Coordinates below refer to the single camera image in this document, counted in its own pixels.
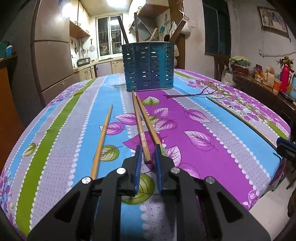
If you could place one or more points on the framed elephant picture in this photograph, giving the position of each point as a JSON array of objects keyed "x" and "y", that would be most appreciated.
[{"x": 271, "y": 21}]

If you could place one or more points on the light bamboo chopstick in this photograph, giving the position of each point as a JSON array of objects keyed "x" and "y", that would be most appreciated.
[{"x": 97, "y": 156}]

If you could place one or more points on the kitchen window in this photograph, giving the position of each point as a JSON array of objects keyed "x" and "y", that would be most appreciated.
[{"x": 109, "y": 36}]

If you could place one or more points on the blue perforated utensil holder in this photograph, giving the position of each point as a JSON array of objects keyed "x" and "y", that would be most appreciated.
[{"x": 148, "y": 65}]

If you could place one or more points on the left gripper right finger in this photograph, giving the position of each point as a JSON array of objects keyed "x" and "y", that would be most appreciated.
[{"x": 173, "y": 181}]

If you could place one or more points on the brown chopstick long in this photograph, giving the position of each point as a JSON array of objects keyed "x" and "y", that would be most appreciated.
[{"x": 148, "y": 123}]

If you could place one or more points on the dark wooden chair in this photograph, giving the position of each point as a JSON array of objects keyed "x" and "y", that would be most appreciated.
[{"x": 221, "y": 62}]

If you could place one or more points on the dark wooden side table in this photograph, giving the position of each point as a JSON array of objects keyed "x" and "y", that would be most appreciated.
[{"x": 265, "y": 95}]

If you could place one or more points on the beige refrigerator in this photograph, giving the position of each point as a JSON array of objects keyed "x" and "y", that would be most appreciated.
[{"x": 40, "y": 35}]

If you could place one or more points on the range hood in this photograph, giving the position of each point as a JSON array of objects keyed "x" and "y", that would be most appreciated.
[{"x": 146, "y": 27}]

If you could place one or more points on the white plastic bag hanging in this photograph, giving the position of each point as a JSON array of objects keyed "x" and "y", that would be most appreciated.
[{"x": 186, "y": 30}]

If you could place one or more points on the floral striped tablecloth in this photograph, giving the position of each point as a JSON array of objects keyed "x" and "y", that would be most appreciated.
[{"x": 57, "y": 148}]

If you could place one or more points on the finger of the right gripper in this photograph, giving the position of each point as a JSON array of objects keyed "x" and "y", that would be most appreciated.
[{"x": 286, "y": 148}]

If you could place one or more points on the brown chopstick short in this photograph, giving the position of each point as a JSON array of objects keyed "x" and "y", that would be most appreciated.
[{"x": 143, "y": 141}]

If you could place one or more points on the red thermos bottle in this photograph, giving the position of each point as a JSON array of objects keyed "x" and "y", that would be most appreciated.
[{"x": 285, "y": 76}]

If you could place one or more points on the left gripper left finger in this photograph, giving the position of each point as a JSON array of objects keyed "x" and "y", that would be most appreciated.
[{"x": 123, "y": 181}]

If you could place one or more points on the dark brown wooden chopstick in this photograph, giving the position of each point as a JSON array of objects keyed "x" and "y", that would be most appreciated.
[{"x": 122, "y": 29}]

